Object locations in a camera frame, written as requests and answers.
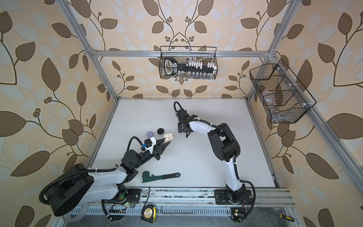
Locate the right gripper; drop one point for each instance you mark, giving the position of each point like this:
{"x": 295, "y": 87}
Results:
{"x": 180, "y": 129}

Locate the purple earbud case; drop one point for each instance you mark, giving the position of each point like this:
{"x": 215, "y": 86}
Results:
{"x": 149, "y": 134}

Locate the side wire basket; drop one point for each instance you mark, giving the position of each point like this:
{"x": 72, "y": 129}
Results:
{"x": 284, "y": 96}

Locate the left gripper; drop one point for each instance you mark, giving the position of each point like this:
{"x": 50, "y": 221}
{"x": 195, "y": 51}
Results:
{"x": 159, "y": 151}

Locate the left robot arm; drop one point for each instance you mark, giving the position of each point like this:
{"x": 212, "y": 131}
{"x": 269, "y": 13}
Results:
{"x": 81, "y": 185}

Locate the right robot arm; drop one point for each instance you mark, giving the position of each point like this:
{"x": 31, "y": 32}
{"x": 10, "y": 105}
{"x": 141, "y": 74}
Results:
{"x": 226, "y": 148}

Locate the clear tape roll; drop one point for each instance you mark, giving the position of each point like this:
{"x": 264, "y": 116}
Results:
{"x": 77, "y": 214}

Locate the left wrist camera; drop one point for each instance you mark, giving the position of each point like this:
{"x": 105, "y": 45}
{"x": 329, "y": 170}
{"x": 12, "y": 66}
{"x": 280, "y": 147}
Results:
{"x": 149, "y": 145}

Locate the back wire basket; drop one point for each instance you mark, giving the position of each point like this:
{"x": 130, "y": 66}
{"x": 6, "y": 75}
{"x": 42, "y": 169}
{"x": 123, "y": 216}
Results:
{"x": 204, "y": 54}

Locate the black round earbud case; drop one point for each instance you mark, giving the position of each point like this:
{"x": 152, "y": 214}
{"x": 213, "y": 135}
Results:
{"x": 160, "y": 131}

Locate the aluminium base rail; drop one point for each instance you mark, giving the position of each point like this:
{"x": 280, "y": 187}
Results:
{"x": 198, "y": 201}

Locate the yellow black screwdriver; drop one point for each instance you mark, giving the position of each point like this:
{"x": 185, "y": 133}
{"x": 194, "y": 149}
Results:
{"x": 287, "y": 218}

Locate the white earbud case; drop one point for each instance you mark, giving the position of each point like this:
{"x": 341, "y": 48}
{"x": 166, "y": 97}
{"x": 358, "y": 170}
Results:
{"x": 168, "y": 137}

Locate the green pipe wrench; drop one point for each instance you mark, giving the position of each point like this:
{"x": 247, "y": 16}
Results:
{"x": 147, "y": 177}

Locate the yellow black tape measure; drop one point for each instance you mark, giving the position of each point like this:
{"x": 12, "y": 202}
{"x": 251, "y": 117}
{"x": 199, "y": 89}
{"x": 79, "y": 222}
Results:
{"x": 149, "y": 213}

